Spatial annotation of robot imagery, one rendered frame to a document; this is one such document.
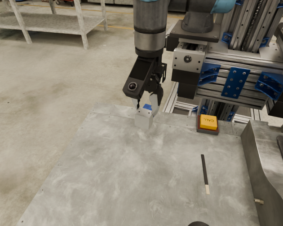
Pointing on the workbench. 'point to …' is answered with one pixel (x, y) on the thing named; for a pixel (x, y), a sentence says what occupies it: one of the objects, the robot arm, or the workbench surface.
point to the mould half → (268, 173)
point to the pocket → (278, 129)
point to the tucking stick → (205, 175)
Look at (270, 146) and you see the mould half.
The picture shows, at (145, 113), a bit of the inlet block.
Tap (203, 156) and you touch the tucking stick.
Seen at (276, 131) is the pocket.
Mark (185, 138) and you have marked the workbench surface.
